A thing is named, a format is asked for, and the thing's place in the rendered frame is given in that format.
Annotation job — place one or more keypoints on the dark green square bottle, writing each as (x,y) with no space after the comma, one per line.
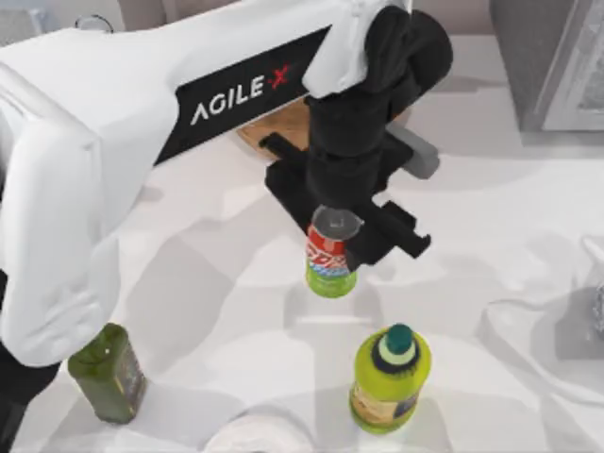
(111,380)

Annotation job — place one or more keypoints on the round wooden board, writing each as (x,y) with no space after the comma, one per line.
(283,125)

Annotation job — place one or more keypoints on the grey cabinet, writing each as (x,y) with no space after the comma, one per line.
(552,61)

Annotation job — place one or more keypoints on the white roll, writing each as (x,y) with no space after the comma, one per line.
(257,431)

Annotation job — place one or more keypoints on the red and green can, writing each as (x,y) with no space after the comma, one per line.
(330,257)

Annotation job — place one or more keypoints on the clear glass rim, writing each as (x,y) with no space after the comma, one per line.
(94,21)

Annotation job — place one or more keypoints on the yellow-green bottle with green cap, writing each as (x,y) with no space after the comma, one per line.
(389,382)

